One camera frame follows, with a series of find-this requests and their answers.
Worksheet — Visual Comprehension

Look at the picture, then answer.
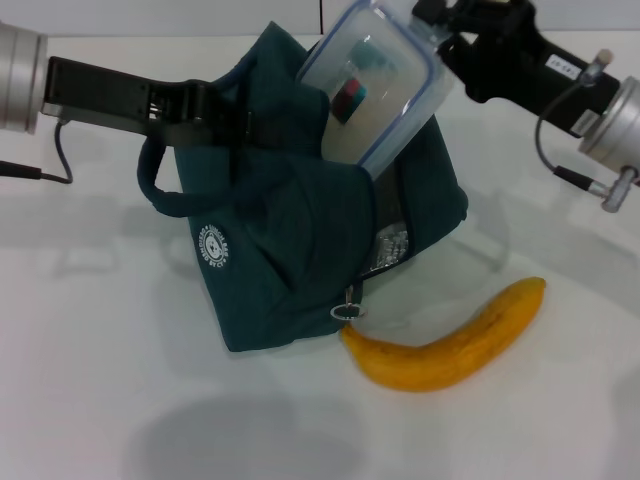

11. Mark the yellow banana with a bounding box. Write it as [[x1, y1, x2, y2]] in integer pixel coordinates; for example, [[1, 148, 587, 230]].
[[339, 276, 547, 394]]

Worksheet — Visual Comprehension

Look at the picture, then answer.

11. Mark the clear lunch box blue rim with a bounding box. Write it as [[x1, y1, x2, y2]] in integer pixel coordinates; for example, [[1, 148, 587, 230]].
[[294, 0, 456, 180]]

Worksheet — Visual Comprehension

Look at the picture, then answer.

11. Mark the left arm dark cable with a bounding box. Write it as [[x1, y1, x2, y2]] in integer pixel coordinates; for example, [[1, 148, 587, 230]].
[[0, 122, 74, 185]]

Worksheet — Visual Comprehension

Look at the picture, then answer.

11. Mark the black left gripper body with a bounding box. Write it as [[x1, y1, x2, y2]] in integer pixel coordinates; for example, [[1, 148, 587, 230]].
[[42, 55, 221, 149]]

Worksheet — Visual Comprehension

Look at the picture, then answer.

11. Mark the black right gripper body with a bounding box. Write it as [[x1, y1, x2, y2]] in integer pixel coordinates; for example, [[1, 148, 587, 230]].
[[464, 0, 626, 139]]

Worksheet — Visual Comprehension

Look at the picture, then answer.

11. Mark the right arm dark cable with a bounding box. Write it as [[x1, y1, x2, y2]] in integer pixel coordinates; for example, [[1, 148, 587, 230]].
[[533, 49, 614, 196]]

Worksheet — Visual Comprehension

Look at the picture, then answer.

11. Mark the dark teal lunch bag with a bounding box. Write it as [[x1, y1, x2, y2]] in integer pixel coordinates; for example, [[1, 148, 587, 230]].
[[137, 19, 469, 354]]

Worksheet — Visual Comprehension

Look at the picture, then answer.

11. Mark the arm dark cable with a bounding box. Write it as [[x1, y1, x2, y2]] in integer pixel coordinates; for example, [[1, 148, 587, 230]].
[[0, 122, 74, 185], [533, 49, 614, 196]]

